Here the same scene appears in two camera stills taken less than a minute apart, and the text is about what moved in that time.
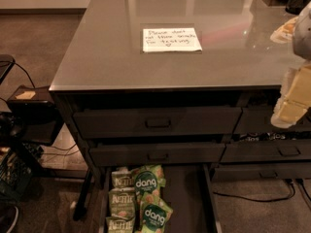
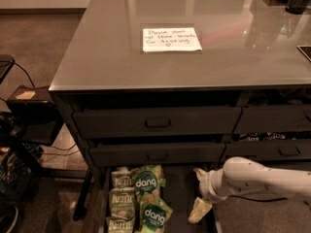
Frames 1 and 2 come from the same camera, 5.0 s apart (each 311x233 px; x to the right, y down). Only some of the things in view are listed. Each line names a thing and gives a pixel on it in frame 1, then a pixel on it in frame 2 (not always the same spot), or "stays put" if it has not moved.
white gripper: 303,33 to 209,184
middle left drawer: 157,153 stays put
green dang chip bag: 154,214 stays put
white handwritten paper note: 174,39 stays put
